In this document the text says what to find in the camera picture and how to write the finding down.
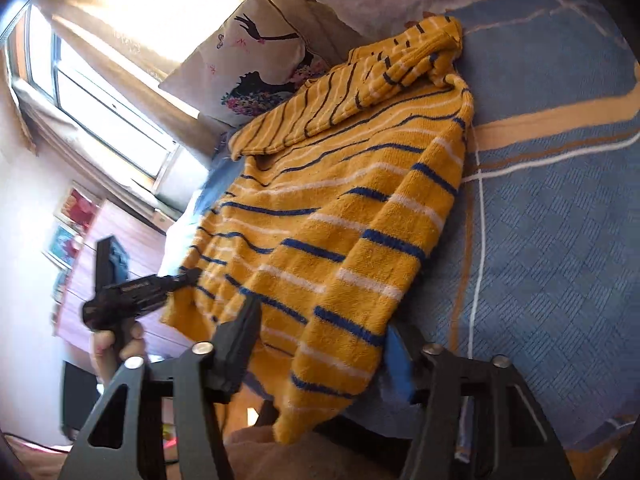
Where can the framed wall picture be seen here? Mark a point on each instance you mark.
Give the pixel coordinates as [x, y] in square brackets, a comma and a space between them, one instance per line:
[77, 210]
[62, 247]

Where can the white printed cushion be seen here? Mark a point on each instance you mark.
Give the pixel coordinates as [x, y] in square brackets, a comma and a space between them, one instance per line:
[250, 65]

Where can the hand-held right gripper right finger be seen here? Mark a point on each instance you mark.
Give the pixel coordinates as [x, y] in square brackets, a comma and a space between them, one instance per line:
[400, 360]

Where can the yellow striped knit sweater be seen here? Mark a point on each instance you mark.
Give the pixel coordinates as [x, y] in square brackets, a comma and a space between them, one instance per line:
[340, 220]

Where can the person's left hand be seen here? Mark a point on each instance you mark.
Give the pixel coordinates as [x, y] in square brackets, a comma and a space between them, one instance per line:
[112, 347]

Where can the blue checkered bed blanket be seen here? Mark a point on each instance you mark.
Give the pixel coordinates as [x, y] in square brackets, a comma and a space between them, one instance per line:
[540, 210]

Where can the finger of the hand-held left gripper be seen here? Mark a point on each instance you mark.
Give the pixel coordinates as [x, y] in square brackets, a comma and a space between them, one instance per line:
[186, 277]

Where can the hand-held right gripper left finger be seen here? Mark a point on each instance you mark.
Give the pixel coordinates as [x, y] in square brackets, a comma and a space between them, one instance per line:
[239, 345]

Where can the window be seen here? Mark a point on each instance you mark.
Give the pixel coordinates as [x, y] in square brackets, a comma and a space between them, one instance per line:
[100, 90]

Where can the beige curtain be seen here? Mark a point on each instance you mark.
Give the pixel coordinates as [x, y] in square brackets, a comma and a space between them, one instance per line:
[165, 25]

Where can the wooden dresser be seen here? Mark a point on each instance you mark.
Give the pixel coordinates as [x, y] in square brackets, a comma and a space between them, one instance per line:
[110, 280]

